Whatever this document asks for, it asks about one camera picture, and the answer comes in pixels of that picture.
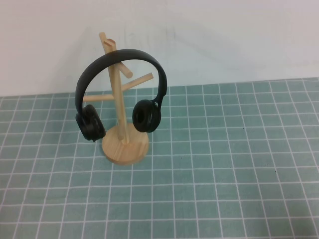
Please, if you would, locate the wooden branched headphone stand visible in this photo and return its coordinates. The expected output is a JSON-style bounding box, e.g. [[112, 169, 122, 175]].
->
[[83, 31, 160, 165]]

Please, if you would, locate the teal grid tablecloth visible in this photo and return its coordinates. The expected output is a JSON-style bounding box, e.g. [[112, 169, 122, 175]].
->
[[0, 77, 319, 239]]

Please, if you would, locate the black over-ear headphones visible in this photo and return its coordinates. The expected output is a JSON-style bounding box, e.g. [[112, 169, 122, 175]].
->
[[75, 48, 167, 143]]

